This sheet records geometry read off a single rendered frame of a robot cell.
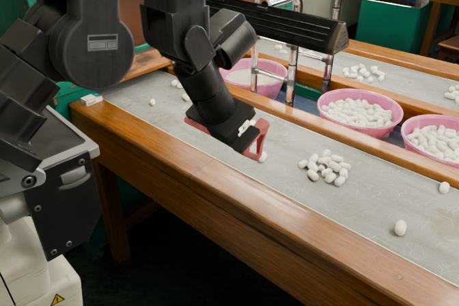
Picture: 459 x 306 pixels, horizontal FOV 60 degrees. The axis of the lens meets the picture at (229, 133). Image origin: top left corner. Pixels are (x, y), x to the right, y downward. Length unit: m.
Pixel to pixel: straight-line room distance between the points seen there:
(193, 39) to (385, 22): 3.47
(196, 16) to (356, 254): 0.56
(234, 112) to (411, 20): 3.27
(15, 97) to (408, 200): 0.87
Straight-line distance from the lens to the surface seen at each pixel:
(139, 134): 1.18
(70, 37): 0.40
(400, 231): 0.94
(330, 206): 0.98
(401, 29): 3.86
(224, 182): 0.98
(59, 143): 0.67
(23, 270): 0.72
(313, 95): 1.57
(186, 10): 0.49
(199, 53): 0.51
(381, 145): 1.18
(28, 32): 0.43
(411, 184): 1.11
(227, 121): 0.60
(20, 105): 0.41
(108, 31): 0.42
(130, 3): 1.50
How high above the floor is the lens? 1.38
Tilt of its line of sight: 32 degrees down
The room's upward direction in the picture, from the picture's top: straight up
